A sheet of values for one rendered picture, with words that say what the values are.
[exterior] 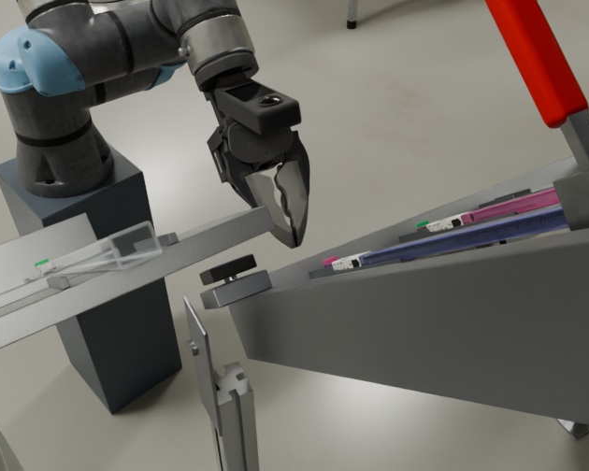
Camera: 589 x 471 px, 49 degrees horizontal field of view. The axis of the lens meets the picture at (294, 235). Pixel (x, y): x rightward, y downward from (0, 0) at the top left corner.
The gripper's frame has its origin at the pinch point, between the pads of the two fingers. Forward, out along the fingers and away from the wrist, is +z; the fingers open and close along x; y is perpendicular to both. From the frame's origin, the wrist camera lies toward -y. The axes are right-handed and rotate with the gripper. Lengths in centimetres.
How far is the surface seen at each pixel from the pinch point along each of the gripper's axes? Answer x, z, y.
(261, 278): 8.7, 2.6, -12.5
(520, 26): 6.6, -3.6, -46.9
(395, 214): -66, 3, 96
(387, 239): -8.4, 3.9, -3.5
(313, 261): 0.3, 3.2, -3.5
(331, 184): -57, -12, 109
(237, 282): 10.7, 2.2, -12.5
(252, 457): 10.8, 22.1, 9.5
